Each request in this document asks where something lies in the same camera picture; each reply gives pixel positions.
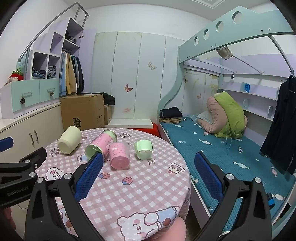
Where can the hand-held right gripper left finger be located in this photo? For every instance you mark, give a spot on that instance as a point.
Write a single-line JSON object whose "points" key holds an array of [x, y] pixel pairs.
{"points": [[89, 177]]}

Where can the green and pink quilt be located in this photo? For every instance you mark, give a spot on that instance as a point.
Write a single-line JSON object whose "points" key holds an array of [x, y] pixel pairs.
{"points": [[230, 111]]}

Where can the folded dark clothes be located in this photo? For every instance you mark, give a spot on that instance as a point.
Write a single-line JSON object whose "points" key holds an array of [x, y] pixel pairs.
{"points": [[171, 112]]}

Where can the clothes hanger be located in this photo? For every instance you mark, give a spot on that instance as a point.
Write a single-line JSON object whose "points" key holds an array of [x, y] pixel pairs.
{"points": [[291, 75]]}

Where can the light blue bunk bed frame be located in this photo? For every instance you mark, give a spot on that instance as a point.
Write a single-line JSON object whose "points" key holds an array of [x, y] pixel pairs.
{"points": [[231, 30]]}

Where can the person's left forearm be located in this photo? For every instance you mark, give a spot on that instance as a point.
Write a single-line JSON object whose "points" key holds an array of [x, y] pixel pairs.
{"points": [[5, 222]]}

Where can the large cardboard box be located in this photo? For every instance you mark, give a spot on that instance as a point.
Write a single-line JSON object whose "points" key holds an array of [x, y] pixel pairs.
{"points": [[81, 111]]}

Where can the tall pink cup green lid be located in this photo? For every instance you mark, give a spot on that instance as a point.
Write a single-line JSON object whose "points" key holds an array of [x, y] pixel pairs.
{"points": [[102, 143]]}

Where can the small cardboard box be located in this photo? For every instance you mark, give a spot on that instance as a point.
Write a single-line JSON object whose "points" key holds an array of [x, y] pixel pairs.
{"points": [[107, 114]]}

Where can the lilac wall shelf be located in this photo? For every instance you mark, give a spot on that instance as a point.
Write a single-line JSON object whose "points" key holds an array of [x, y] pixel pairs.
{"points": [[254, 92]]}

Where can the short pink cup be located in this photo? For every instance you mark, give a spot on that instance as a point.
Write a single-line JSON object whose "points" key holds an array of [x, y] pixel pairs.
{"points": [[119, 155]]}

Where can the white curved cabinet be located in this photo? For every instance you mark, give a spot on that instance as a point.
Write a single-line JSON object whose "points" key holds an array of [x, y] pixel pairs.
{"points": [[20, 134]]}

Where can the dark bag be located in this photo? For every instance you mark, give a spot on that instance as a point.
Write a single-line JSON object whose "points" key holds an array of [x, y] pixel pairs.
{"points": [[107, 98]]}

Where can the light green cup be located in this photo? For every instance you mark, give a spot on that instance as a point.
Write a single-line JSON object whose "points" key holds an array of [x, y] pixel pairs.
{"points": [[143, 149]]}

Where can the lilac staircase cabinet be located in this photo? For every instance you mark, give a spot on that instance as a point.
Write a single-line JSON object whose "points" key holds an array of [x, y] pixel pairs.
{"points": [[55, 44]]}

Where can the white wardrobe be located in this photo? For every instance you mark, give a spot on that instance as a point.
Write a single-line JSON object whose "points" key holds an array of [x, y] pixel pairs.
{"points": [[138, 76]]}

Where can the red container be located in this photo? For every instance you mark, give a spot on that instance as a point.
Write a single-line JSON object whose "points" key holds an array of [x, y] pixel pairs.
{"points": [[148, 130]]}

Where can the tan coat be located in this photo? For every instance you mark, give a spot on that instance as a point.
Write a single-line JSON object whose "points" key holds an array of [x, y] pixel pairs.
{"points": [[71, 74]]}

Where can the pink checked tablecloth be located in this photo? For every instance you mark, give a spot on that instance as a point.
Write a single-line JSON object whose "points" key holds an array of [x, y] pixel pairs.
{"points": [[129, 197]]}

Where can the white pillow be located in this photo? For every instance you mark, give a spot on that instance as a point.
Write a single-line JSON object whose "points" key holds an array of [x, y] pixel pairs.
{"points": [[204, 117]]}

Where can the turquoise drawer unit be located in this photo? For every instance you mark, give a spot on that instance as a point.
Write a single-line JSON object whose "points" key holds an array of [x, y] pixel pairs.
{"points": [[30, 95]]}

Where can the light blue shirt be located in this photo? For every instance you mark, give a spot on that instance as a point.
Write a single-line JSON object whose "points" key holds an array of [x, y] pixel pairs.
{"points": [[62, 74]]}

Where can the folded grey clothes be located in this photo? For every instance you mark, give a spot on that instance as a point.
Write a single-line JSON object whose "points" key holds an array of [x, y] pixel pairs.
{"points": [[71, 37]]}

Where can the cream cup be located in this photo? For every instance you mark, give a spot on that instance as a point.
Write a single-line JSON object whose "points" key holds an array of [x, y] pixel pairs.
{"points": [[69, 139]]}

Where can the folded beige clothes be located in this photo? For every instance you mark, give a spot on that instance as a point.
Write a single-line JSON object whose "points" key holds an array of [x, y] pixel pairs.
{"points": [[170, 120]]}

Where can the strawberry plush toy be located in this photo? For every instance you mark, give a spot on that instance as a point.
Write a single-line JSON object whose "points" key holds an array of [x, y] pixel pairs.
{"points": [[16, 74]]}

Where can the hanging dark jacket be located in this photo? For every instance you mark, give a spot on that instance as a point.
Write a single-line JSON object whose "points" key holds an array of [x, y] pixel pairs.
{"points": [[282, 120]]}

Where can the dark hanging garments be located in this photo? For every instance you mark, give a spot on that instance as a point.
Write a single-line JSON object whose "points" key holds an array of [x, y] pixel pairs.
{"points": [[79, 71]]}

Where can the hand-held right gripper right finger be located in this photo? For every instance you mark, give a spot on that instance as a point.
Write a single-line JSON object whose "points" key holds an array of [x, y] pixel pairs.
{"points": [[208, 177]]}

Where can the pale butterfly sticker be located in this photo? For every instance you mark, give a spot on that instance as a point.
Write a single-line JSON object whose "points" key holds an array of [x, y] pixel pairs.
{"points": [[152, 65]]}

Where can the grey metal handrail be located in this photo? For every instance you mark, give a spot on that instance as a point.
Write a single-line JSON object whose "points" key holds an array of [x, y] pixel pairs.
{"points": [[46, 27]]}

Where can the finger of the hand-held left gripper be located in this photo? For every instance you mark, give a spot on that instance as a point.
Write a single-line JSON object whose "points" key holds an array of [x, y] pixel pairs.
{"points": [[5, 144], [34, 159]]}

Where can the pink butterfly sticker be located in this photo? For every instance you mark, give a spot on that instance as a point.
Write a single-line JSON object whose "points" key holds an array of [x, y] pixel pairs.
{"points": [[128, 88]]}

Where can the blue patterned mattress sheet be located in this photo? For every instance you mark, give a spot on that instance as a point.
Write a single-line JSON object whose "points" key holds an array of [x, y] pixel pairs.
{"points": [[219, 148]]}

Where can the white board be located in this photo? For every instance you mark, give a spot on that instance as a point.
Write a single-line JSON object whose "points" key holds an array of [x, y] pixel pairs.
{"points": [[130, 122]]}

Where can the pink stool cushion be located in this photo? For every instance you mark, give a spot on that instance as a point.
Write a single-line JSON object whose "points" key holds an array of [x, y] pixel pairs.
{"points": [[171, 229]]}

